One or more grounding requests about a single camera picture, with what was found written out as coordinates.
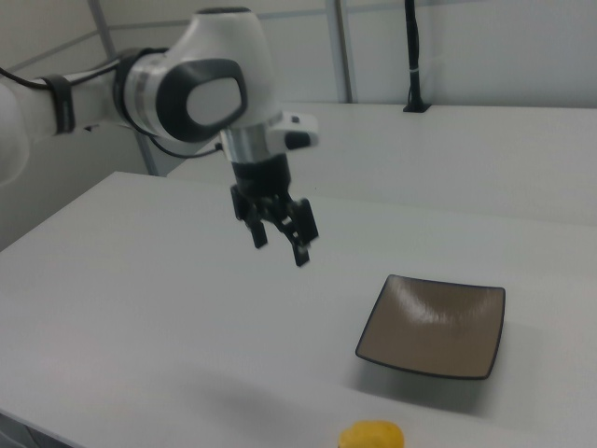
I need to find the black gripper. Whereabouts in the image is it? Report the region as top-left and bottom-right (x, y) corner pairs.
(230, 154), (321, 268)

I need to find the yellow potato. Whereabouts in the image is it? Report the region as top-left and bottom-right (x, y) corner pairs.
(338, 419), (406, 448)

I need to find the brown square ceramic plate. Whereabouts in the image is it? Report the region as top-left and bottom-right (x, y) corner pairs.
(354, 273), (507, 382)

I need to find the black camera stand pole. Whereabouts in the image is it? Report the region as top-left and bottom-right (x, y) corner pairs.
(402, 0), (433, 115)

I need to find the black cable strap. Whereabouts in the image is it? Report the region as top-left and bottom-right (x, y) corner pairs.
(43, 73), (76, 137)

